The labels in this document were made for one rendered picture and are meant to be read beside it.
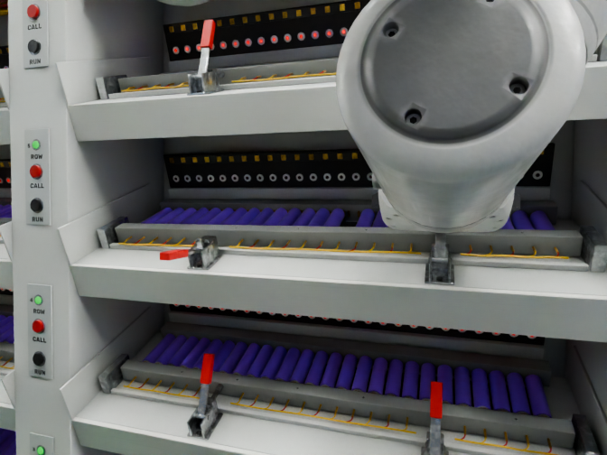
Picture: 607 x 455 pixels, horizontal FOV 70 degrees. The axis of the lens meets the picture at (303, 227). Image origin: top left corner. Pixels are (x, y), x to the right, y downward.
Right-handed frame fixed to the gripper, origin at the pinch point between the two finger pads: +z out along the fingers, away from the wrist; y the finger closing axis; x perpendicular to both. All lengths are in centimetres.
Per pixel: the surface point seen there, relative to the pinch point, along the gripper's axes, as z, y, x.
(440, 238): -1.2, -0.1, -3.0
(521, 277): 0.3, 7.5, -6.4
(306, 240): 3.3, -15.3, -3.3
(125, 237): 2.9, -41.1, -3.8
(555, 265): 1.7, 10.7, -5.0
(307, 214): 8.9, -17.1, 0.8
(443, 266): 0.6, 0.3, -5.7
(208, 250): -1.5, -25.7, -5.3
